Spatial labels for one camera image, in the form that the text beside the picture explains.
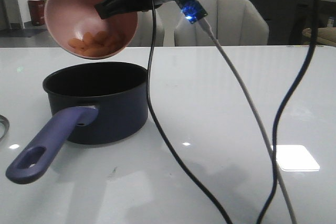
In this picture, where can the black gripper finger in bowl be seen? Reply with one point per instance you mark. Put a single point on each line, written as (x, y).
(109, 8)

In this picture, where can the orange ham slices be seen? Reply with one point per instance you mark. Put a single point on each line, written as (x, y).
(99, 45)

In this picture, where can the pink plastic bowl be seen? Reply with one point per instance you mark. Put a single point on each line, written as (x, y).
(66, 19)

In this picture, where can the glass lid with blue knob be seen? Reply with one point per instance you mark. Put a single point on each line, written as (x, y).
(5, 125)

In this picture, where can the left grey upholstered chair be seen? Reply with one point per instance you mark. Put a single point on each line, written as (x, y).
(143, 34)

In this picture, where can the grey upholstered chair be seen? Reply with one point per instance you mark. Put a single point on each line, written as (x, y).
(233, 22)
(143, 34)

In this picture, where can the blue lit circuit board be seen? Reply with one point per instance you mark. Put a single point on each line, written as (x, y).
(192, 10)

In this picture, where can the red bin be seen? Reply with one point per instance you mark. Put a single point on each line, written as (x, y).
(36, 10)

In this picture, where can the right grey upholstered chair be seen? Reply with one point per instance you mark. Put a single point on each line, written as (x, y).
(233, 22)

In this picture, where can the dark side table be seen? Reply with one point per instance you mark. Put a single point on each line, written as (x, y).
(323, 14)

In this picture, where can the beige cushion seat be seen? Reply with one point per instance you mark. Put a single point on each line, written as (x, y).
(326, 36)

